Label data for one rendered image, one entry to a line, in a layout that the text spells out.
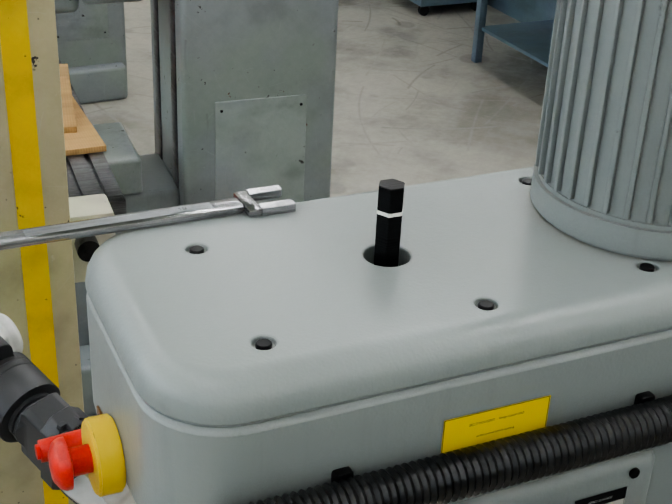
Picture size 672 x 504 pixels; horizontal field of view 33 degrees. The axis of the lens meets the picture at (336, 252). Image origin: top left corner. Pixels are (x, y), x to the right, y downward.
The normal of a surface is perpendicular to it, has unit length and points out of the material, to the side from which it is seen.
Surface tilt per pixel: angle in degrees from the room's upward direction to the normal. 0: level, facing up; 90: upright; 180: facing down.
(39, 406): 17
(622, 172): 90
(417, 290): 0
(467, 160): 0
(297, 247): 0
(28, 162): 90
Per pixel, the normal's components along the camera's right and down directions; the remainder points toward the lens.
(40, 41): 0.41, 0.44
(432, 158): 0.04, -0.88
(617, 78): -0.65, 0.33
